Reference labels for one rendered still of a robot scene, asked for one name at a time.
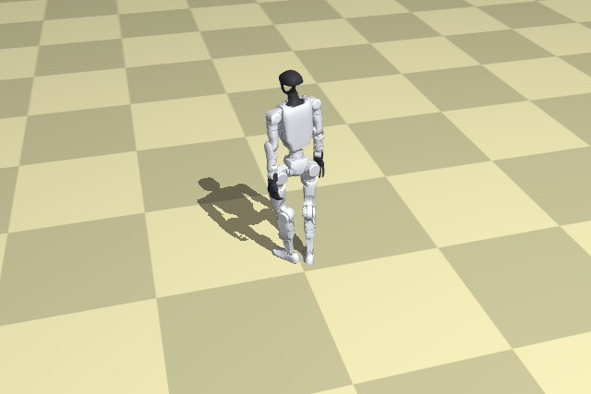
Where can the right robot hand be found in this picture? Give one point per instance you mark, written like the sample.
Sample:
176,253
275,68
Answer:
320,162

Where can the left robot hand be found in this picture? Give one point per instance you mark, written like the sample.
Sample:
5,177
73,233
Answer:
272,187

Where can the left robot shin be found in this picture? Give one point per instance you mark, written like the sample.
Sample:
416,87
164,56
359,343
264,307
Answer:
286,230

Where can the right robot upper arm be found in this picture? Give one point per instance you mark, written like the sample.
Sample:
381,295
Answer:
317,116

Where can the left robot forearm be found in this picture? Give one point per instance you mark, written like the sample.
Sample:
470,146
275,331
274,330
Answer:
271,160

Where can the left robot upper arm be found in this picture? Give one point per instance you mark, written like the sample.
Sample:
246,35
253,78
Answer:
273,117

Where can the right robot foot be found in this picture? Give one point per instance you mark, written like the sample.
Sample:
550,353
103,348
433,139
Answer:
309,258

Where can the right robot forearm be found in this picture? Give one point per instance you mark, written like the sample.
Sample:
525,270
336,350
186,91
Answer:
318,144

